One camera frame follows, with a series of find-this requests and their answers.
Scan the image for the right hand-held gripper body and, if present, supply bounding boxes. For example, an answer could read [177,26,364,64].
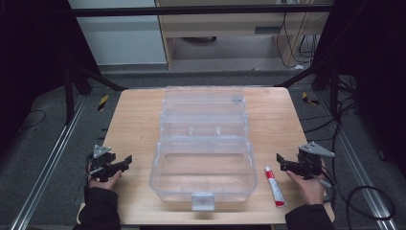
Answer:
[292,141,336,180]

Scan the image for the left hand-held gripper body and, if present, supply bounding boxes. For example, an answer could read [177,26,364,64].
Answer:
[90,145,126,183]

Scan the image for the person's left hand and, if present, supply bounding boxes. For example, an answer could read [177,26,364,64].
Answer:
[87,159,124,192]

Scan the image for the person's right hand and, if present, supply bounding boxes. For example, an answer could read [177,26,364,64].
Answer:
[284,158,327,206]

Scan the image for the white and red tube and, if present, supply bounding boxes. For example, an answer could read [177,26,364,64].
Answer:
[263,165,287,209]

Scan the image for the yellow and black tape marker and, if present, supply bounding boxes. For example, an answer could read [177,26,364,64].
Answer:
[97,94,110,112]
[302,91,321,106]

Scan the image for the black metal stand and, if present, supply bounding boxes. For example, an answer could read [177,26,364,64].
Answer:
[62,64,129,127]
[275,58,341,120]

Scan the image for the clear plastic storage box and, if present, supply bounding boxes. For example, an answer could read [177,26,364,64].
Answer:
[148,84,259,213]

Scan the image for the black curtain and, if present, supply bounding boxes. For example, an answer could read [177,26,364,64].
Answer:
[311,0,406,178]
[0,0,101,157]

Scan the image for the white cabinet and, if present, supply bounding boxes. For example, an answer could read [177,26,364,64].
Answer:
[68,0,169,67]

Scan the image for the light wooden desk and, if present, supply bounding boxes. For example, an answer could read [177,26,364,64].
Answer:
[154,0,335,70]

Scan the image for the black horizontal metal bar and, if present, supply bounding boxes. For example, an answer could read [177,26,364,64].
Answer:
[71,4,334,18]

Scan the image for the bundle of black floor cables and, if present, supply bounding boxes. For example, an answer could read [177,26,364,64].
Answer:
[300,75,360,143]

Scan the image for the aluminium floor rail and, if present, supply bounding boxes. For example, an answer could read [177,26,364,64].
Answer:
[318,91,399,230]
[11,95,88,230]

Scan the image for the thin black floor cable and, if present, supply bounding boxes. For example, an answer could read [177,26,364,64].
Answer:
[18,108,48,130]

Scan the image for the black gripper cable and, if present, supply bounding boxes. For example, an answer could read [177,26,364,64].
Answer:
[318,166,397,222]

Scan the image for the black hanging cables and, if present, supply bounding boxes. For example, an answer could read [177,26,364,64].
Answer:
[275,11,321,70]

